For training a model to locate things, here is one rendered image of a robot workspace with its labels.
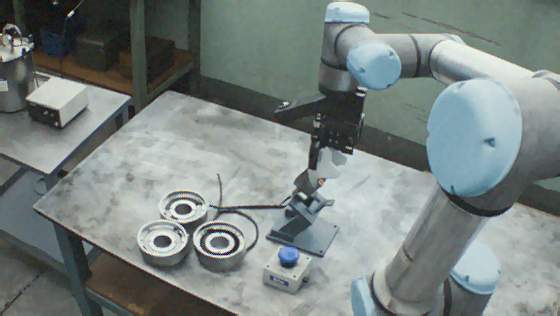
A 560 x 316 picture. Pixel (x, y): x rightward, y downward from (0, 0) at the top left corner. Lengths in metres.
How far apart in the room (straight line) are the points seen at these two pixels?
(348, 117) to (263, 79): 1.96
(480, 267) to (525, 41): 1.66
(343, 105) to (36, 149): 1.03
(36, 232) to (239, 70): 1.44
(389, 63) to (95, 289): 0.95
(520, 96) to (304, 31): 2.26
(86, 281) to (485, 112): 1.20
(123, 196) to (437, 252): 0.84
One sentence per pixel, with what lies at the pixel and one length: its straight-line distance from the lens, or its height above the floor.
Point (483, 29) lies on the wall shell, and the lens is 2.52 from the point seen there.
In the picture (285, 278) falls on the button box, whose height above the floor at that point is 0.84.
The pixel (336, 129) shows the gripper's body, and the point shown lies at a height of 1.09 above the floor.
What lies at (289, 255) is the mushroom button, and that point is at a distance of 1.14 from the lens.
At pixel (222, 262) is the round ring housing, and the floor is 0.83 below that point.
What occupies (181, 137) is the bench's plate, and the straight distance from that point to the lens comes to 1.55.
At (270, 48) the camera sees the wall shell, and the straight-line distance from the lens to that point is 2.93.
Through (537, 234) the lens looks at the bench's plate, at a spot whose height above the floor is 0.80.
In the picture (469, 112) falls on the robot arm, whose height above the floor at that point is 1.41.
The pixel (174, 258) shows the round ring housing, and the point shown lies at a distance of 1.20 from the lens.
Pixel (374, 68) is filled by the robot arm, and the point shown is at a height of 1.27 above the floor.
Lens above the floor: 1.69
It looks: 37 degrees down
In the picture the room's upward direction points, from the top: 4 degrees clockwise
